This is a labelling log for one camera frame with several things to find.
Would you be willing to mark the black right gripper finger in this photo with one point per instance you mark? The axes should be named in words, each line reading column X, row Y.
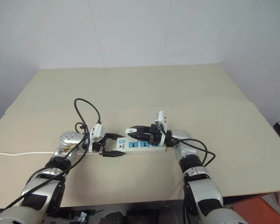
column 142, row 128
column 142, row 137

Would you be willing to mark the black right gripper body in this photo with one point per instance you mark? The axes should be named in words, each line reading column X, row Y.
column 155, row 137

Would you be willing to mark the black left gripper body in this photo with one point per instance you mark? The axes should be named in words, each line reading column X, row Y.
column 99, row 147

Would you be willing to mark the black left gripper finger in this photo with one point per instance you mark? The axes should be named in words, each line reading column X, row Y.
column 112, row 135
column 113, row 153

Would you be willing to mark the white charger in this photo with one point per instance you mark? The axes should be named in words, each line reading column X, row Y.
column 130, row 130

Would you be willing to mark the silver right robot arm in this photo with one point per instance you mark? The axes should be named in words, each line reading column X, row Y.
column 200, row 186

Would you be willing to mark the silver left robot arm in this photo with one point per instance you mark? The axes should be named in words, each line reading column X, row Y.
column 44, row 186

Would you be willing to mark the white power strip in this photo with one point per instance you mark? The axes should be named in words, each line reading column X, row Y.
column 130, row 149

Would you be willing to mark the dark rounded shapes under table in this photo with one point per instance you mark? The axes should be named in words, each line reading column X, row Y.
column 116, row 214

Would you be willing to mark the small metal clip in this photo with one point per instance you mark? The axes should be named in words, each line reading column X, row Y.
column 82, row 216

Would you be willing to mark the orange floor object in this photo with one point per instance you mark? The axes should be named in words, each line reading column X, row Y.
column 275, row 205

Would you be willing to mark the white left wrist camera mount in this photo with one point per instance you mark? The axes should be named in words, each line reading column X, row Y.
column 95, row 134

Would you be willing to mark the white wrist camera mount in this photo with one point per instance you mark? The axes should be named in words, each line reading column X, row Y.
column 163, row 119
column 95, row 134

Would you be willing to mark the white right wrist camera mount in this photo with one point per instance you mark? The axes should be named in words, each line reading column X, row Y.
column 163, row 119

